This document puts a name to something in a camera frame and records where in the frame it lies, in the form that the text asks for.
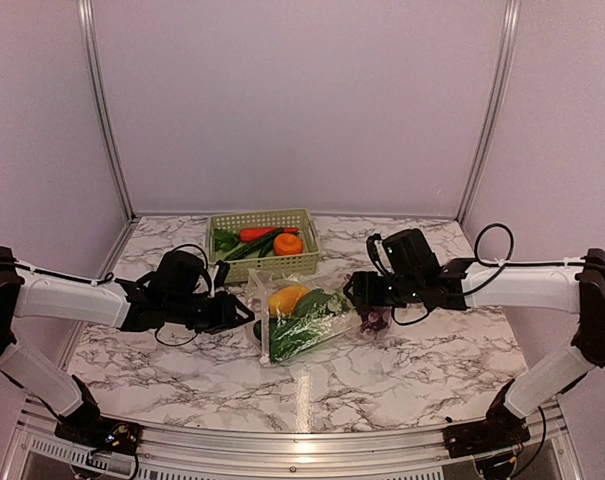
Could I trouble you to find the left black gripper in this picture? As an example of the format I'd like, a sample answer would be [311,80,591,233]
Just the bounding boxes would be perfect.
[165,289,256,334]

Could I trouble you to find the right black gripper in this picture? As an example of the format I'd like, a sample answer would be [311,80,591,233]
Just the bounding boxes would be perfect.
[343,270,423,307]

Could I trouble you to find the clear dotted zip bag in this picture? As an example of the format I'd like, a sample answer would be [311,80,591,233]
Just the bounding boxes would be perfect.
[245,269,391,366]

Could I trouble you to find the fake green cucumber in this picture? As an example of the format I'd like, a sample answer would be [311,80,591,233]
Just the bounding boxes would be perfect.
[224,239,271,262]

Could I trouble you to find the fake red carrot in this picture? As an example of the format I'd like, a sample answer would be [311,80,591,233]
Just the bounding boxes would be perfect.
[239,227,299,244]

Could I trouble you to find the fake orange tangerine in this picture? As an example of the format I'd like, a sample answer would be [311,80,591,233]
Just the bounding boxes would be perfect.
[273,233,304,256]

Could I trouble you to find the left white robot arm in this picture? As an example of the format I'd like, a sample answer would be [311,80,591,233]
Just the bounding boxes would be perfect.
[0,246,254,445]

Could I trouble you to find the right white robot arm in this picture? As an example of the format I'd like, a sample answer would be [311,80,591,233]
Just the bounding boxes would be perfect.
[344,229,605,448]

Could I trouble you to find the fake green bell pepper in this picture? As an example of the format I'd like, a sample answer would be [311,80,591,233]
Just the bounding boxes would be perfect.
[252,321,262,345]

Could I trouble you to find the fake purple grapes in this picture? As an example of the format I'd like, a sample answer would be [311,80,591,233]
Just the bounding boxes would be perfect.
[356,306,391,334]

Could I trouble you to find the fake yellow lemon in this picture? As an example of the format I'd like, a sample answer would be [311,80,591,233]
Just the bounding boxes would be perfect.
[268,285,310,317]

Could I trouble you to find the fake green leafy vegetable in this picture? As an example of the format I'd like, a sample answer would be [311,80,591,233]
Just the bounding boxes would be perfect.
[269,310,357,364]

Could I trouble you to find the green perforated plastic basket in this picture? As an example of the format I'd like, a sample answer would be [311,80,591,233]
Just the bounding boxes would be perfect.
[206,208,321,284]

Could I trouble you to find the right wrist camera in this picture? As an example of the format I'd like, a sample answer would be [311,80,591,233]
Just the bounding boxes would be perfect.
[366,233,391,276]

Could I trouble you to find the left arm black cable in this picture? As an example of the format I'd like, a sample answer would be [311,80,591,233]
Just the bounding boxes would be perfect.
[6,243,208,349]

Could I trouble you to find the front aluminium frame rail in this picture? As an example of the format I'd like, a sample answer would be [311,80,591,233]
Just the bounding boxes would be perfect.
[1,399,583,479]

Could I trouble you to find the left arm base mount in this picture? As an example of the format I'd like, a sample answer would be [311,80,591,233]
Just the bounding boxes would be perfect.
[54,417,142,455]

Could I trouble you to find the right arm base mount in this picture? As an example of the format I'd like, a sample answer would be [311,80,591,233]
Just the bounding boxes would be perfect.
[443,420,531,458]

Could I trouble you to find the right aluminium frame post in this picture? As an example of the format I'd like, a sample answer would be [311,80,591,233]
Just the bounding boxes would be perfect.
[455,0,522,225]

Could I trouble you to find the aluminium frame post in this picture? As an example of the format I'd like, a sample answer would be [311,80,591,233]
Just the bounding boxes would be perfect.
[77,0,136,222]
[455,0,522,225]

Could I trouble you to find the left aluminium frame post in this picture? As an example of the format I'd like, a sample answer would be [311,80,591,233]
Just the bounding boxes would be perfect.
[77,0,136,222]

